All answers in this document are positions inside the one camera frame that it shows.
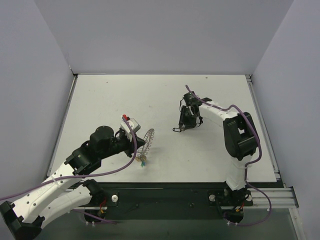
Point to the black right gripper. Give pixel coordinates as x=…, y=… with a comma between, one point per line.
x=188, y=119

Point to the key with black tag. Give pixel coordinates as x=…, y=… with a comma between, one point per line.
x=176, y=129

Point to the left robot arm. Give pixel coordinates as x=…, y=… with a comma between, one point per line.
x=65, y=189

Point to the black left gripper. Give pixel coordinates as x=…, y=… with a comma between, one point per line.
x=130, y=148

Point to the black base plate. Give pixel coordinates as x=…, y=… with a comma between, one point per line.
x=169, y=201

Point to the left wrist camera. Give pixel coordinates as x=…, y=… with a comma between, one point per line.
x=129, y=126

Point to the aluminium frame rail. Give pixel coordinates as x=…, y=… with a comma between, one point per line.
x=280, y=198

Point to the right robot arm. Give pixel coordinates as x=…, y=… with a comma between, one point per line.
x=239, y=133

